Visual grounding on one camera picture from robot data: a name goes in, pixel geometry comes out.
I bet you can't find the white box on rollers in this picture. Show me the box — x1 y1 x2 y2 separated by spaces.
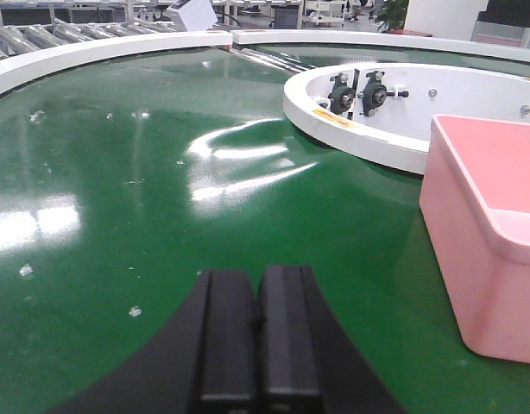
164 0 218 32

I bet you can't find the green potted plant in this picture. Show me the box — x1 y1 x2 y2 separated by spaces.
375 0 409 33

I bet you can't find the pink plastic bin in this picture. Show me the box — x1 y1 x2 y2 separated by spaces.
420 115 530 363

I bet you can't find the white outer conveyor rail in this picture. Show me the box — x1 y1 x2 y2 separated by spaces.
0 29 530 96

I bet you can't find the metal roller conveyor rack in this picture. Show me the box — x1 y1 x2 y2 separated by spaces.
0 16 180 64

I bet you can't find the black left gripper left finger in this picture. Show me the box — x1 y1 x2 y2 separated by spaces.
50 269 258 413

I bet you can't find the white inner conveyor ring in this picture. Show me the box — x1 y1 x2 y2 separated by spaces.
283 62 530 176

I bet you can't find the black bearing block left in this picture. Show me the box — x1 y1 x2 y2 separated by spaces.
328 69 360 120

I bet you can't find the black bearing block right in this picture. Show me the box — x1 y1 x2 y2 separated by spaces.
361 70 409 117

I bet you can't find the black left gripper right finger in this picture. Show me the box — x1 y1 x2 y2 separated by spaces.
258 266 405 413

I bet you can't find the black bearing block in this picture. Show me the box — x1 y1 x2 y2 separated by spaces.
361 70 409 117
328 69 360 120

